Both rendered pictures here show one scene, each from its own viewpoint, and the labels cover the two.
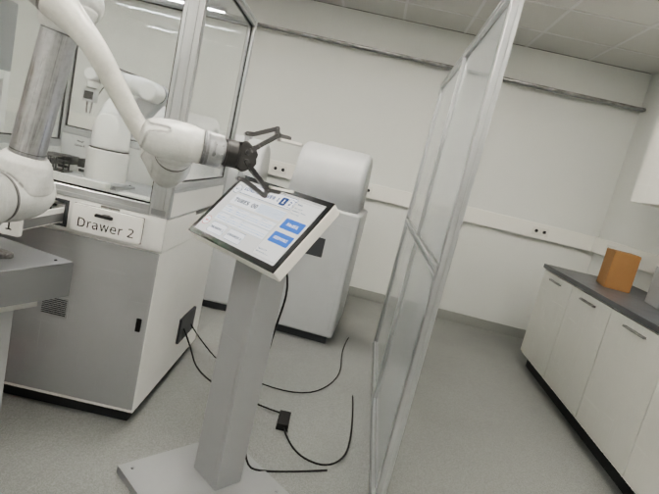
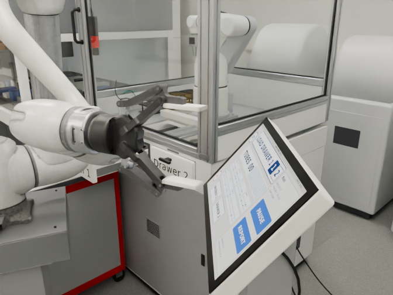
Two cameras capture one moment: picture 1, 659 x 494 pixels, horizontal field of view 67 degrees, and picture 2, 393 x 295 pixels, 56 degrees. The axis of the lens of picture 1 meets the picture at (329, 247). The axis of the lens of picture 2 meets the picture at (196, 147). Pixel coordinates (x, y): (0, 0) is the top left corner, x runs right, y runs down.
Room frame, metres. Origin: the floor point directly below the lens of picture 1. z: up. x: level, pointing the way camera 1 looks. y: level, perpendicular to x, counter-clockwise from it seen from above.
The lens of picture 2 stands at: (1.03, -0.28, 1.50)
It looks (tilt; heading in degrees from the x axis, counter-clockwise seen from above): 19 degrees down; 47
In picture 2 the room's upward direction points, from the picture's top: straight up
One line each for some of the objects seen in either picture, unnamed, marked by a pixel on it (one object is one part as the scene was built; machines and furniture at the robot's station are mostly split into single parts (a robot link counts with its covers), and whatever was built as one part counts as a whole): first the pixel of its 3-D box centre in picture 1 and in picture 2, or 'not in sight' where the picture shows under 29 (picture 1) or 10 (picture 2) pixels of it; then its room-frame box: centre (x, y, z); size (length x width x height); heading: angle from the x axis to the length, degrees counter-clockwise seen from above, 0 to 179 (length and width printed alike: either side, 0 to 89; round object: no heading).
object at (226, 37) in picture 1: (217, 92); (286, 11); (2.48, 0.70, 1.52); 0.87 x 0.01 x 0.86; 1
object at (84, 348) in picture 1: (86, 288); (204, 203); (2.47, 1.18, 0.40); 1.03 x 0.95 x 0.80; 91
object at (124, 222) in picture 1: (107, 223); (171, 165); (1.99, 0.91, 0.87); 0.29 x 0.02 x 0.11; 91
